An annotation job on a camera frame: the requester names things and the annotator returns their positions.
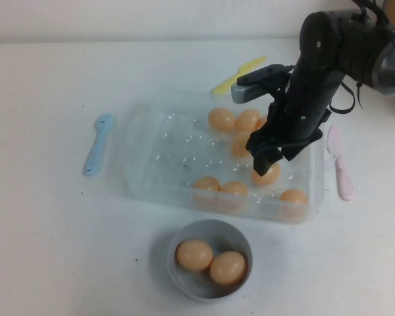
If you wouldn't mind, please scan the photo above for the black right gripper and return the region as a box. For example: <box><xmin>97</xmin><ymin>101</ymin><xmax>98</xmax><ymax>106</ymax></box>
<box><xmin>246</xmin><ymin>62</ymin><xmax>346</xmax><ymax>177</ymax></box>

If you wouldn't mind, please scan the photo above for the clear plastic egg box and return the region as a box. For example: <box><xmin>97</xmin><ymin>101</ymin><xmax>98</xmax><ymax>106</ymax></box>
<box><xmin>123</xmin><ymin>93</ymin><xmax>326</xmax><ymax>225</ymax></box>

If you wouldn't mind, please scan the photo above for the pink plastic knife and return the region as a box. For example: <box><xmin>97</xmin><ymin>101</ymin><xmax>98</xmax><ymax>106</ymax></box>
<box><xmin>326</xmin><ymin>124</ymin><xmax>356</xmax><ymax>201</ymax></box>

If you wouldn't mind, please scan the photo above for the yellow plastic knife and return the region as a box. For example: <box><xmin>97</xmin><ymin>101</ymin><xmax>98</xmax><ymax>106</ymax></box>
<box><xmin>210</xmin><ymin>55</ymin><xmax>267</xmax><ymax>96</ymax></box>

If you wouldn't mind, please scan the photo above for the grey round bowl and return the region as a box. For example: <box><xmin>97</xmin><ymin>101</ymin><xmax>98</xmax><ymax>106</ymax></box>
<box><xmin>167</xmin><ymin>219</ymin><xmax>253</xmax><ymax>300</ymax></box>

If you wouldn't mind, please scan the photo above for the light blue plastic fork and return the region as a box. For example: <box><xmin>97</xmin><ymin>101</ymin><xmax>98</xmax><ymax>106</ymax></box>
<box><xmin>82</xmin><ymin>113</ymin><xmax>115</xmax><ymax>177</ymax></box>

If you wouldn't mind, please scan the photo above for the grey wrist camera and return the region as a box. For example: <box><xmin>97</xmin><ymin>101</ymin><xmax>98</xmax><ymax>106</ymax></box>
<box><xmin>230</xmin><ymin>63</ymin><xmax>292</xmax><ymax>103</ymax></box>

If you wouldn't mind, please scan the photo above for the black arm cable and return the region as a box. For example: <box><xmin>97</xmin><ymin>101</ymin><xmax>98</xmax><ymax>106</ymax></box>
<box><xmin>329</xmin><ymin>78</ymin><xmax>363</xmax><ymax>115</ymax></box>

